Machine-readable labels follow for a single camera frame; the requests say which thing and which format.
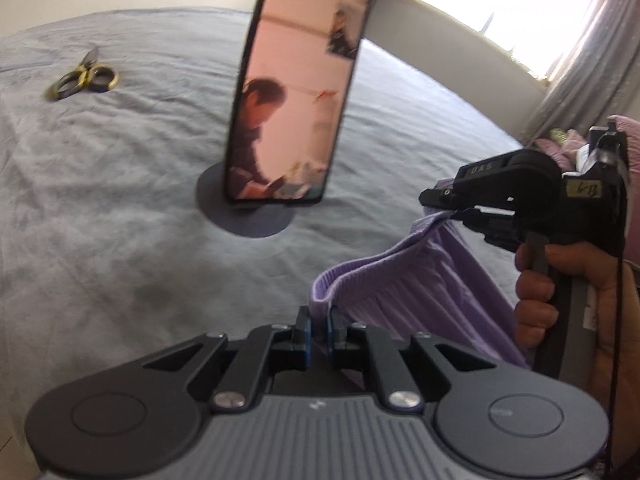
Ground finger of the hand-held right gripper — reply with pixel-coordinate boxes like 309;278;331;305
419;186;517;210
451;208;524;254

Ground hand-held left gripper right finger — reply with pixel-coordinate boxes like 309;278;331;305
326;306;496;414

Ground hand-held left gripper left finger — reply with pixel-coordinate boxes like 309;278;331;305
143;306;315;414

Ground purple knit pants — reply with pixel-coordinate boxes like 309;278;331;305
311;175;534;394

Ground person's right hand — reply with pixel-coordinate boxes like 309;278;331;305
514;243;640;402

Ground pink pillow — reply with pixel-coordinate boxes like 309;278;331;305
534;114;640;172

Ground round dark phone stand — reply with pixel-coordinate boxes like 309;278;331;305
196;162;297;239

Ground grey curtain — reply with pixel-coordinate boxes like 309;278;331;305
520;0;640;147

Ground black smartphone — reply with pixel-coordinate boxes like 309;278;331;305
223;0;376;207

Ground bright window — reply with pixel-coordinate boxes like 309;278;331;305
407;0;609;82

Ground grey bed sheet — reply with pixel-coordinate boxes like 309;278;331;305
0;7;551;463

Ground black cable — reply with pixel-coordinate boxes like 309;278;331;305
602;120;633;480

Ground yellow handled scissors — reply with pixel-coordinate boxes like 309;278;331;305
45;45;120;102

